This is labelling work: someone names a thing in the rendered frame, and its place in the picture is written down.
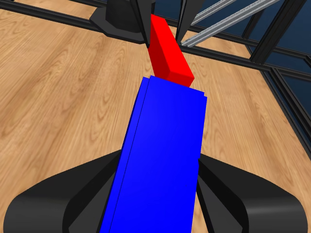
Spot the thin red peg bar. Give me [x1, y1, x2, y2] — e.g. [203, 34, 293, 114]
[147, 13, 195, 88]

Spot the blue hollow socket block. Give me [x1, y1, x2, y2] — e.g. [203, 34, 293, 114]
[99, 75, 208, 233]

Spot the silver aluminium extrusion bar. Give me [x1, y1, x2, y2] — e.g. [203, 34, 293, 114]
[190, 0, 243, 26]
[181, 0, 280, 49]

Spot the black table frame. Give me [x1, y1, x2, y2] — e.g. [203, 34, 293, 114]
[0, 0, 311, 157]

